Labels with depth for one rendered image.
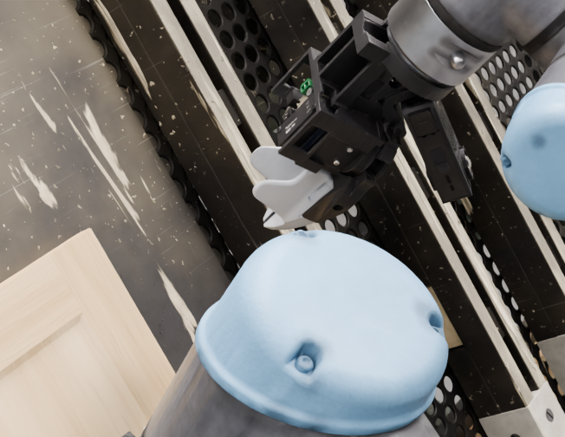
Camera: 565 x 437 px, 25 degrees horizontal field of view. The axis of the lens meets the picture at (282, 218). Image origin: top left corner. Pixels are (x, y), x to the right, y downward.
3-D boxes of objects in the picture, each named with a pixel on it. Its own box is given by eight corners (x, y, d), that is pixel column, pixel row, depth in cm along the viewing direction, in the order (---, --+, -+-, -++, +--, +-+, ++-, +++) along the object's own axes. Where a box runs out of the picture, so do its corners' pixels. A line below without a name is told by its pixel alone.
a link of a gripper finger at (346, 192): (295, 185, 102) (363, 120, 97) (313, 193, 103) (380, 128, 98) (301, 229, 99) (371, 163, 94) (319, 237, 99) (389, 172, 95)
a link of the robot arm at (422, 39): (490, 1, 94) (511, 74, 88) (448, 41, 96) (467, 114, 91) (413, -44, 90) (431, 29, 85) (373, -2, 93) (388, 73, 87)
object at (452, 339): (444, 351, 147) (464, 344, 145) (412, 292, 146) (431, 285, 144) (454, 338, 149) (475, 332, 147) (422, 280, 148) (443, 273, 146)
